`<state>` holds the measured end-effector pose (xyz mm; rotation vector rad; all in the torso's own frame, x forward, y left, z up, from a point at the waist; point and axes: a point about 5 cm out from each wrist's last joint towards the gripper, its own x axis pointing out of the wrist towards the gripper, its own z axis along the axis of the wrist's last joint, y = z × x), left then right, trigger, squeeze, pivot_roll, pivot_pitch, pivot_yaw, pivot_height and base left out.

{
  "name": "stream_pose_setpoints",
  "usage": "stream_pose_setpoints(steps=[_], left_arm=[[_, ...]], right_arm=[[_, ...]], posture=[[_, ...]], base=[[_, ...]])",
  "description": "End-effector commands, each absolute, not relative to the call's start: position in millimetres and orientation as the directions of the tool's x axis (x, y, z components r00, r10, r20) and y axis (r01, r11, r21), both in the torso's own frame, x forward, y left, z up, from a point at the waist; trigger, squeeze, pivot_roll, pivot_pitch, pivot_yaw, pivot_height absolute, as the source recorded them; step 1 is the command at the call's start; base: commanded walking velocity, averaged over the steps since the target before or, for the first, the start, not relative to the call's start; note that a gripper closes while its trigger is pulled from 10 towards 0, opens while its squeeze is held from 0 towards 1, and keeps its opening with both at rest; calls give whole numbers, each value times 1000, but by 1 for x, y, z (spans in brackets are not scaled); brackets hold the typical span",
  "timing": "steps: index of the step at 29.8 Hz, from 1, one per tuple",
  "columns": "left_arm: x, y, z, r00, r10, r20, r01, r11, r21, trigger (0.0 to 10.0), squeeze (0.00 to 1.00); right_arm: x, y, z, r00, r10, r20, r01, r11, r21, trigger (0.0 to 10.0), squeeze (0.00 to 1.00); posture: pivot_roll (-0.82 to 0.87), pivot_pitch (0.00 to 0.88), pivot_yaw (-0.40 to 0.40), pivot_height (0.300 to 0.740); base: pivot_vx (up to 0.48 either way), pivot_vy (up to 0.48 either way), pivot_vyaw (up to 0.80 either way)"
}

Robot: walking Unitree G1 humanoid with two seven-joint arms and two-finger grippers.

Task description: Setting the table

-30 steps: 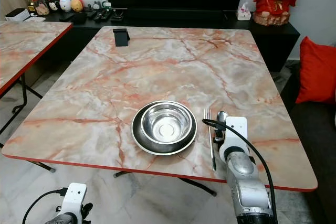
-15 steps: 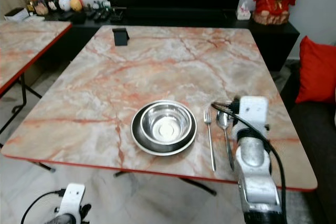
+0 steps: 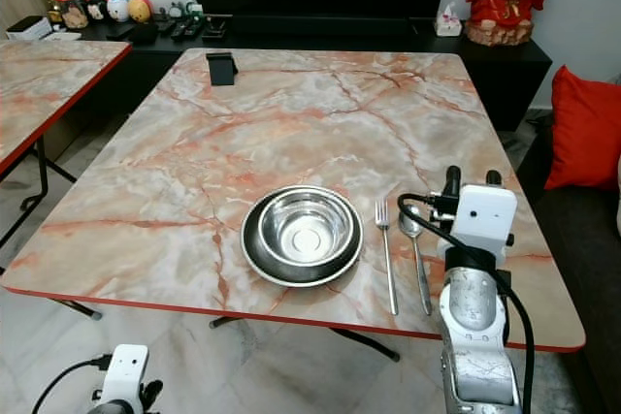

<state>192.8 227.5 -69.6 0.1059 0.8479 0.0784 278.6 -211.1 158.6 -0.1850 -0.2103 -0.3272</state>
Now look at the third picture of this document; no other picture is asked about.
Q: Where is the dark sofa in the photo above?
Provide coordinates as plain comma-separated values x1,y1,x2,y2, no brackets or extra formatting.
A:
516,118,621,414

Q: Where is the white egg figure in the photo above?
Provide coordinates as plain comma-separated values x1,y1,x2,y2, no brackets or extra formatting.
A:
107,0,130,23

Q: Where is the glass jar with red lid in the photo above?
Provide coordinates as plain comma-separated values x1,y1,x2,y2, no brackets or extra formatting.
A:
53,0,87,31

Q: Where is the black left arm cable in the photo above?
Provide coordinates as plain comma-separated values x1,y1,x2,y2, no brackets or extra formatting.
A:
32,354,114,414

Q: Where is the steel plate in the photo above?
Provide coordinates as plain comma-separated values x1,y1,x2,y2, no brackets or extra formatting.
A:
242,185,365,288

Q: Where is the marble folding table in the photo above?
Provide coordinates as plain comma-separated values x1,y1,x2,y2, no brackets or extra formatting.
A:
0,48,587,363
0,38,134,246

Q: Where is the steel spoon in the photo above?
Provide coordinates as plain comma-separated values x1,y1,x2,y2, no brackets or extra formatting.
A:
400,206,435,317

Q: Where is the orange egg figure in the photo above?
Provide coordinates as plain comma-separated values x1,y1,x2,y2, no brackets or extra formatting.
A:
128,0,154,23

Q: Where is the black egg figure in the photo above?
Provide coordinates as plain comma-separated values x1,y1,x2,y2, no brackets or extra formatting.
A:
85,0,108,24

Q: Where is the black phone stand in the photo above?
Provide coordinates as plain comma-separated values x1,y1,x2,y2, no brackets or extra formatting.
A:
207,51,239,86

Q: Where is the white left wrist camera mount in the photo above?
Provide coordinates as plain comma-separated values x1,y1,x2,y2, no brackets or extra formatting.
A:
105,343,149,406

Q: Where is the steel bowl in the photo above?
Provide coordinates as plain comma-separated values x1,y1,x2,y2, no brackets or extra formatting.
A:
258,189,356,266

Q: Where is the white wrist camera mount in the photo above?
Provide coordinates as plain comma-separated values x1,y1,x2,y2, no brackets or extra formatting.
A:
105,343,149,406
446,184,518,266

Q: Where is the white flat box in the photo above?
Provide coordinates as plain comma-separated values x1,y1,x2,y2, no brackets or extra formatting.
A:
7,16,52,43

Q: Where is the steel fork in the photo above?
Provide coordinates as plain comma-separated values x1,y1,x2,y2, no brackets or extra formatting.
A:
375,199,402,317

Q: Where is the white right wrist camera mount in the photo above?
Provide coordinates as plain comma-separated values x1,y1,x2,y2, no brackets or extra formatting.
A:
446,184,518,266

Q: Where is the small tissue box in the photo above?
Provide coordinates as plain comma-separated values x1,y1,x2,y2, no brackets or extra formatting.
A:
435,4,464,38

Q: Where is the red cushion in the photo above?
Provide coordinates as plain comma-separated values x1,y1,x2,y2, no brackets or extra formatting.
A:
544,65,621,193

